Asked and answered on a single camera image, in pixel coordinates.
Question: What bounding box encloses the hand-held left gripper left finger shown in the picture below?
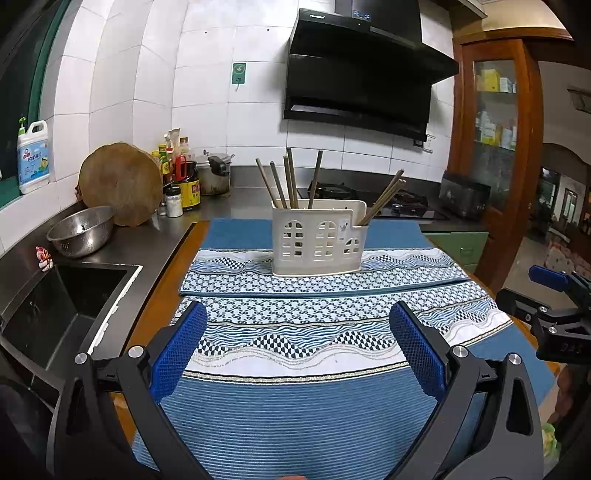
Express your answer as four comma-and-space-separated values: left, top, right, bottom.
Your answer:
46, 300, 209, 480

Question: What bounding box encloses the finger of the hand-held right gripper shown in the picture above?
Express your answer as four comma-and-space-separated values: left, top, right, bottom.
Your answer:
528, 264, 591, 301
495, 287, 552, 326

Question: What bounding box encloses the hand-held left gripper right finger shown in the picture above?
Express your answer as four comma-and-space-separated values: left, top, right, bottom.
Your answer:
389, 301, 546, 480

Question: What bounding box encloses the white plastic utensil holder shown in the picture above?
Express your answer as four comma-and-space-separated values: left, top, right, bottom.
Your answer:
270, 200, 368, 278

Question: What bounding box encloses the set of wooden chopsticks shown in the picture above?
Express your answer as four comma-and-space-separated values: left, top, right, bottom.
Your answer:
255, 148, 407, 228

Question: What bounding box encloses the green cabinet drawer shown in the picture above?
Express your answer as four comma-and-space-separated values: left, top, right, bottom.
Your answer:
422, 231, 490, 274

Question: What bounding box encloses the small blue patterned placemat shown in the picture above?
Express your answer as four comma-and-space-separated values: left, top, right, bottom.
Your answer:
178, 218, 470, 299

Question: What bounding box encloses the black countertop appliance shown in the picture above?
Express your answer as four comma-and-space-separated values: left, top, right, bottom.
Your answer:
438, 169, 491, 220

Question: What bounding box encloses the black kitchen sink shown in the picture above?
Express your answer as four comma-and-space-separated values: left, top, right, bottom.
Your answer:
0, 262, 142, 385

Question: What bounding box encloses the large blue patterned placemat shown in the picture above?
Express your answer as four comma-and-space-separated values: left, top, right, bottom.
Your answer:
131, 281, 557, 480

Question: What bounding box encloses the wooden glass door cabinet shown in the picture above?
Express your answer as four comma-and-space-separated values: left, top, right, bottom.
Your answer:
449, 38, 546, 289

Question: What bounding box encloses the small white seasoning jar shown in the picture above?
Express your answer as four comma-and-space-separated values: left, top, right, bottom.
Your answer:
165, 186, 184, 218

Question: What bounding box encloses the black gas stove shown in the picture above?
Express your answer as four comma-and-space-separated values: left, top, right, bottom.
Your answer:
298, 181, 450, 221

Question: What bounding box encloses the steel colander bowl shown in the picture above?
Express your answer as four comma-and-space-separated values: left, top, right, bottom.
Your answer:
46, 205, 116, 259

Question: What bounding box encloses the red white scrubber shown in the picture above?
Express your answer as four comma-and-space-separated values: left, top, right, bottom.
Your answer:
35, 246, 57, 274

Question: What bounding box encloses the dark soy sauce bottle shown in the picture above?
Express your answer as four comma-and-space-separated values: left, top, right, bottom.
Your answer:
176, 154, 202, 212

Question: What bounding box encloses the round wooden cutting board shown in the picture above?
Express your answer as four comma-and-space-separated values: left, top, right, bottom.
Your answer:
78, 142, 164, 228

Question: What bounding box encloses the steel pressure cooker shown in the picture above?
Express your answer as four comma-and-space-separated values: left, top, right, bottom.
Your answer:
196, 149, 235, 197

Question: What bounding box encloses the clear noodle packet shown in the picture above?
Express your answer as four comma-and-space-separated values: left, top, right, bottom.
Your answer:
167, 128, 191, 158

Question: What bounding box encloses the white detergent bottle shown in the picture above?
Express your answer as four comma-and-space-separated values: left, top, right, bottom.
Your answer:
17, 117, 56, 195

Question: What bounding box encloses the black range hood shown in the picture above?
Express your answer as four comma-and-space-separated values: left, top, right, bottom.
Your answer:
283, 0, 461, 143

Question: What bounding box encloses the green window frame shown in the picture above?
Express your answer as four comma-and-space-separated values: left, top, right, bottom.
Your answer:
0, 0, 72, 210

